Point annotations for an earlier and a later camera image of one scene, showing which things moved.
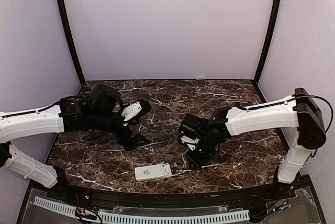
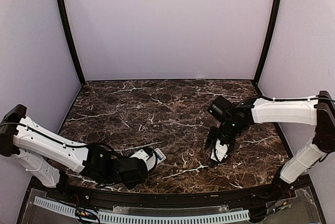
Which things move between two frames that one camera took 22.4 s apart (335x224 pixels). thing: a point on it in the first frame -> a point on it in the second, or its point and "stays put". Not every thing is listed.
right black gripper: x=197 y=162 -> x=213 y=130
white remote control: x=146 y=172 -> x=161 y=155
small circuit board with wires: x=84 y=213 stays put
